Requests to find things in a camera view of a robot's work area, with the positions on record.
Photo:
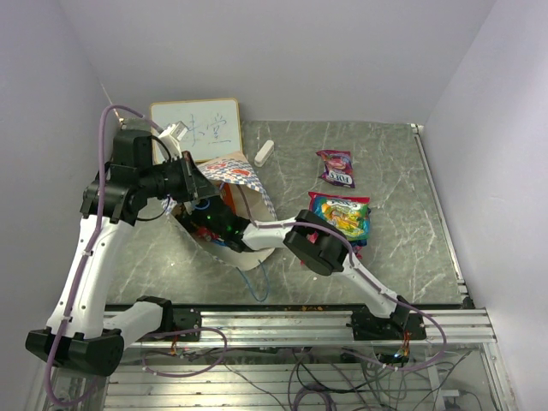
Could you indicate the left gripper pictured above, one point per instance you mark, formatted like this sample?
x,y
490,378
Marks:
x,y
201,186

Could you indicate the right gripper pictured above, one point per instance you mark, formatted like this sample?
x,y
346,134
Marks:
x,y
191,216

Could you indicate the red Skittles bag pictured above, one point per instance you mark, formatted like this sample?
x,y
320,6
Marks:
x,y
206,235

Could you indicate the checkered paper bag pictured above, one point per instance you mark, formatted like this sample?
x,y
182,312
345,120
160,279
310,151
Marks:
x,y
253,205

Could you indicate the purple snack bag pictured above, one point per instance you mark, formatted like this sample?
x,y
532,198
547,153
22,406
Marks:
x,y
338,168

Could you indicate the green Fox's candy bag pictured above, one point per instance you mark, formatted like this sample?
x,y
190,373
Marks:
x,y
350,215

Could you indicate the red chips bag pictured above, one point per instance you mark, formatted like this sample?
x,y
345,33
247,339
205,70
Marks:
x,y
357,247

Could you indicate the orange yellow snack bag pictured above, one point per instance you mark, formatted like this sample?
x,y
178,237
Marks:
x,y
227,194

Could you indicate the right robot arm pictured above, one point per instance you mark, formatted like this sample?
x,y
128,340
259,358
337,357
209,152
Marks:
x,y
322,248

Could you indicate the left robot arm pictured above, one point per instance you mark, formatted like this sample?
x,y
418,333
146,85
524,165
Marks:
x,y
76,336

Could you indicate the small whiteboard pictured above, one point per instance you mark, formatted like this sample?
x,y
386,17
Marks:
x,y
214,125

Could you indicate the white board eraser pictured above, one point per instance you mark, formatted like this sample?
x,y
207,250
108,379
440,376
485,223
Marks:
x,y
264,153

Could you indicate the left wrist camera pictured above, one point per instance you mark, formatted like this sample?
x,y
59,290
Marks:
x,y
171,138

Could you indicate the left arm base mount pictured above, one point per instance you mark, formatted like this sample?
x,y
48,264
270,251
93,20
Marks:
x,y
178,321

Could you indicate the aluminium frame rail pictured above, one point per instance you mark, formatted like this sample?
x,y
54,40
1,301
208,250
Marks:
x,y
329,327

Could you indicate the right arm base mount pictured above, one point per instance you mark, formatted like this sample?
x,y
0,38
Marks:
x,y
402,323

